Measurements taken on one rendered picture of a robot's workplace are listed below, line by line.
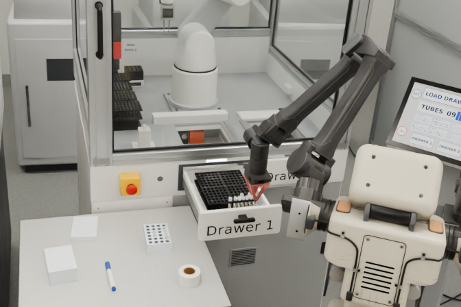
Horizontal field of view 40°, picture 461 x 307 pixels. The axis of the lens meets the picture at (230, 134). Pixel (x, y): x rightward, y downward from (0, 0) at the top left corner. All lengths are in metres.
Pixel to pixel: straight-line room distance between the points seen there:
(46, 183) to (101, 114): 1.95
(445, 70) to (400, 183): 2.52
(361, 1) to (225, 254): 1.14
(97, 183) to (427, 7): 2.61
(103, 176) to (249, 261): 0.75
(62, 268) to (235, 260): 0.88
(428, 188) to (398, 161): 0.10
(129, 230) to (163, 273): 0.27
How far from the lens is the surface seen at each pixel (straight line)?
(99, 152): 2.30
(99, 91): 2.20
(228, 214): 2.12
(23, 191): 4.07
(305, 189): 1.67
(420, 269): 1.60
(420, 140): 2.65
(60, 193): 4.02
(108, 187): 2.37
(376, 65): 1.77
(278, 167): 2.48
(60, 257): 2.11
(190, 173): 2.42
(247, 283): 2.78
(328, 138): 1.74
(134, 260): 2.16
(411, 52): 4.40
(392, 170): 1.58
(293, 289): 2.89
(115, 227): 2.32
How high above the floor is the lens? 2.06
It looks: 25 degrees down
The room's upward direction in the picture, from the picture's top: 5 degrees clockwise
